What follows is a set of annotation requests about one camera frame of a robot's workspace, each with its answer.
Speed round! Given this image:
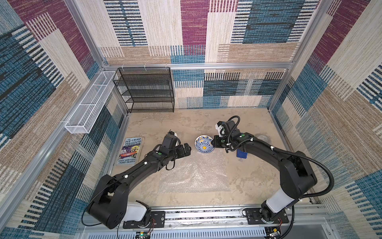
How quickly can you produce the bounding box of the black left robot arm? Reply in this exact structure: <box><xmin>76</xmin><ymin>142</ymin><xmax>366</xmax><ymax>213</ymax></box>
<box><xmin>85</xmin><ymin>143</ymin><xmax>192</xmax><ymax>229</ymax></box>

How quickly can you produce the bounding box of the black corrugated cable conduit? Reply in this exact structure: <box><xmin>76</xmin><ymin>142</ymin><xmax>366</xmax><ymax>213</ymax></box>
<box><xmin>280</xmin><ymin>148</ymin><xmax>335</xmax><ymax>199</ymax></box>

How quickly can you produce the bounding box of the blue tape dispenser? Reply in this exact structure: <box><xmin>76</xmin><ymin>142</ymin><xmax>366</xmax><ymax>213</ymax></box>
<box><xmin>236</xmin><ymin>149</ymin><xmax>248</xmax><ymax>159</ymax></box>

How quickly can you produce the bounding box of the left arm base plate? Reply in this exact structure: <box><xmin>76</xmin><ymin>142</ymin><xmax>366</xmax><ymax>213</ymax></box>
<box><xmin>122</xmin><ymin>211</ymin><xmax>166</xmax><ymax>229</ymax></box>

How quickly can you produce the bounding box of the clear bubble wrap sheet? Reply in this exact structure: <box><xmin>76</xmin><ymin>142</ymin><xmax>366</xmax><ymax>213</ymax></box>
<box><xmin>159</xmin><ymin>149</ymin><xmax>229</xmax><ymax>193</ymax></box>

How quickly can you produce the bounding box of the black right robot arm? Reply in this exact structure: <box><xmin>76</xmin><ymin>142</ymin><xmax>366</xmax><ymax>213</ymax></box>
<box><xmin>212</xmin><ymin>134</ymin><xmax>317</xmax><ymax>223</ymax></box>

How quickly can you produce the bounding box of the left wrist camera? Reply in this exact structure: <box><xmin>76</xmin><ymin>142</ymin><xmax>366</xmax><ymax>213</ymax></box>
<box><xmin>162</xmin><ymin>130</ymin><xmax>181</xmax><ymax>150</ymax></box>

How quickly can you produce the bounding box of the blue patterned ceramic bowl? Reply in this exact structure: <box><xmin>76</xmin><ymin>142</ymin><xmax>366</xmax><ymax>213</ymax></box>
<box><xmin>194</xmin><ymin>135</ymin><xmax>214</xmax><ymax>153</ymax></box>

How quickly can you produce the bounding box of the clear tape roll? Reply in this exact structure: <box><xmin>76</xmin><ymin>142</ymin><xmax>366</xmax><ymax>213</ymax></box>
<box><xmin>256</xmin><ymin>134</ymin><xmax>272</xmax><ymax>144</ymax></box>

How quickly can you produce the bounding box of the colourful treehouse book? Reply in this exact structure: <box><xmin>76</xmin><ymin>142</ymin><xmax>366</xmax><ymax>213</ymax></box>
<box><xmin>116</xmin><ymin>137</ymin><xmax>142</xmax><ymax>165</ymax></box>

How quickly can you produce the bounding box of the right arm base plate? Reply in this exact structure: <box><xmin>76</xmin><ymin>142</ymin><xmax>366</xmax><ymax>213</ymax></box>
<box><xmin>242</xmin><ymin>207</ymin><xmax>289</xmax><ymax>225</ymax></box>

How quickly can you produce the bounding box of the aluminium front rail frame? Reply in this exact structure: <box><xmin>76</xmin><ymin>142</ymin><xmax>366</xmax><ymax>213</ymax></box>
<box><xmin>74</xmin><ymin>204</ymin><xmax>338</xmax><ymax>239</ymax></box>

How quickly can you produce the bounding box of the white wire mesh basket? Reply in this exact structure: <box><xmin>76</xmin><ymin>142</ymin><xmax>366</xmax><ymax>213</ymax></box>
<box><xmin>65</xmin><ymin>71</ymin><xmax>116</xmax><ymax>134</ymax></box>

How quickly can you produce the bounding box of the black wire shelf rack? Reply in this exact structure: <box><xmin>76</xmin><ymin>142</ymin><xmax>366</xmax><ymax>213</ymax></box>
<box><xmin>113</xmin><ymin>67</ymin><xmax>175</xmax><ymax>113</ymax></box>

